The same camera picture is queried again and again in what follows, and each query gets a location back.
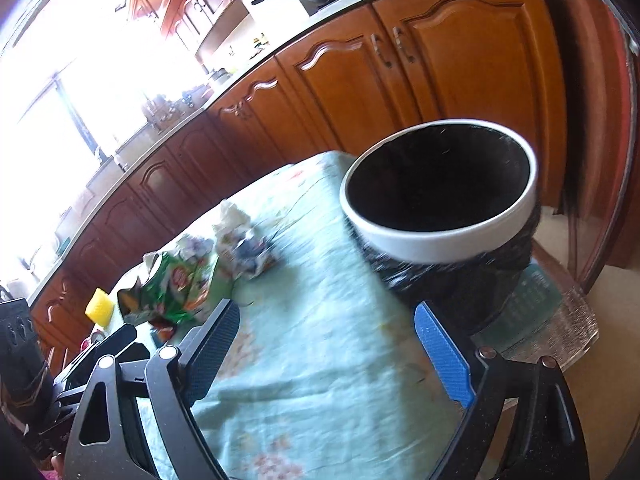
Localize crumpled white printed paper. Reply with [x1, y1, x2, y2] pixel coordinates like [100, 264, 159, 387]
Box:
[174, 199, 279, 281]

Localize yellow foam fruit net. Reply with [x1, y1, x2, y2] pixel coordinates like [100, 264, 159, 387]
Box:
[85, 288, 115, 328]

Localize floral light green tablecloth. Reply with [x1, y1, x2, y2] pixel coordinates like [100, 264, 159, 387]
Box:
[192, 152, 461, 479]

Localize white rimmed trash bin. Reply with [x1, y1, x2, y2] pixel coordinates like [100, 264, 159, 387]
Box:
[340, 119, 538, 264]

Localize grey speckled countertop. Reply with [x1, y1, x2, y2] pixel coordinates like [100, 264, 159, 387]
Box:
[24, 0, 536, 306]

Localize green snack bag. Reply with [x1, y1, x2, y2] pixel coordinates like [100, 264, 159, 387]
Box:
[117, 250, 233, 327]

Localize round wooden table top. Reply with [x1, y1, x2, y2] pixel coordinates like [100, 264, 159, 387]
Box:
[546, 0, 639, 290]

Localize wooden kitchen cabinets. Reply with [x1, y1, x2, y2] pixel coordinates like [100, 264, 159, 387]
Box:
[32, 0, 566, 370]

